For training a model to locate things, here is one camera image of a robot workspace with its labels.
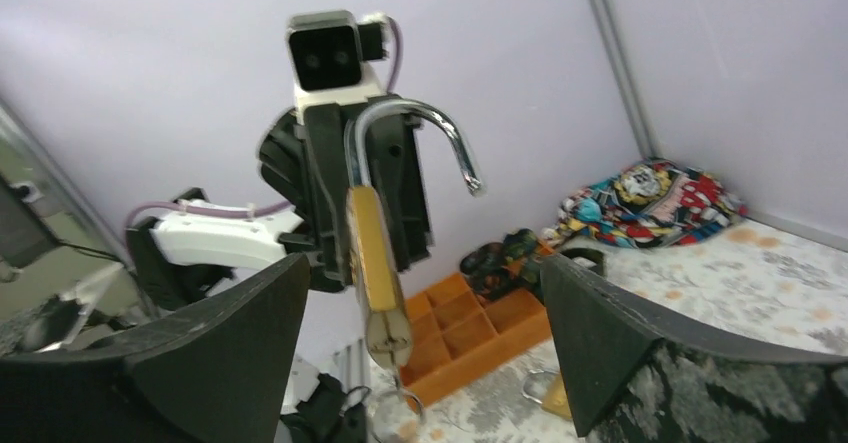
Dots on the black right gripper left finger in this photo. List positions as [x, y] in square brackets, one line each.
[214, 371]

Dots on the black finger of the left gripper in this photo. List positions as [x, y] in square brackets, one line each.
[395, 172]
[322, 135]

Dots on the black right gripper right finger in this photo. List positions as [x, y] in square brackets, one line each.
[637, 371]

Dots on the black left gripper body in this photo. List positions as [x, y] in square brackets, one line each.
[281, 161]

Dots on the brass padlock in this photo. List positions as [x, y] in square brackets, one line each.
[388, 330]
[545, 387]

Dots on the keys of padlock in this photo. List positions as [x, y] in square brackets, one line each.
[396, 414]

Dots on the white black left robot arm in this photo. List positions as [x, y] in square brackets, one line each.
[255, 239]

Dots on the floral patterned table mat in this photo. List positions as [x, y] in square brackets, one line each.
[752, 280]

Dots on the colourful comic print cloth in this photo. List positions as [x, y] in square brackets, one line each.
[655, 203]

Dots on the orange wooden compartment tray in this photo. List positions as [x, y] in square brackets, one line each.
[460, 336]

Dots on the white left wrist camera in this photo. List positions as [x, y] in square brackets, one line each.
[338, 59]

